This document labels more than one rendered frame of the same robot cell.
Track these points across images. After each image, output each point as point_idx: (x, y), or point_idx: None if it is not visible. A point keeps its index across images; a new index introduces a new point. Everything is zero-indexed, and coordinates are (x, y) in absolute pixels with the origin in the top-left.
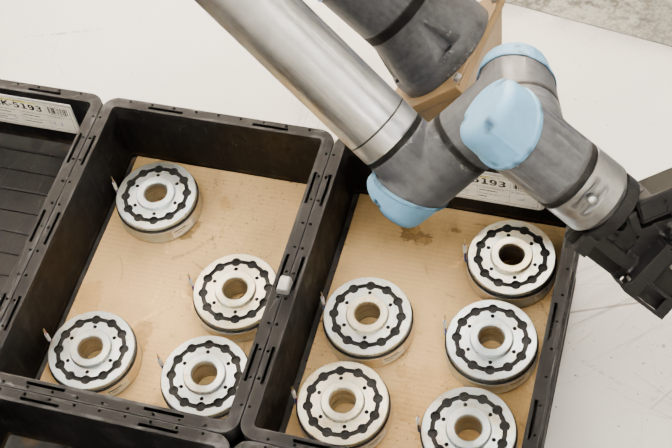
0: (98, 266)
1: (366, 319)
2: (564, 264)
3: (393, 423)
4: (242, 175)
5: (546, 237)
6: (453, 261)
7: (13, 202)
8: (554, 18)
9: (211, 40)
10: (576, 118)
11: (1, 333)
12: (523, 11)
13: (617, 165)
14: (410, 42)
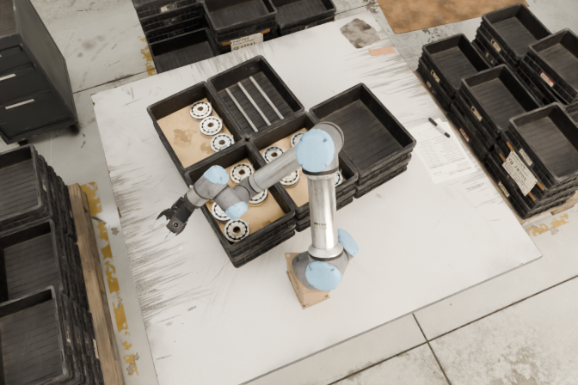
0: None
1: None
2: (214, 223)
3: (231, 182)
4: None
5: (232, 241)
6: (252, 224)
7: (363, 155)
8: (314, 351)
9: (397, 255)
10: (276, 318)
11: (312, 119)
12: (326, 345)
13: (192, 198)
14: (307, 251)
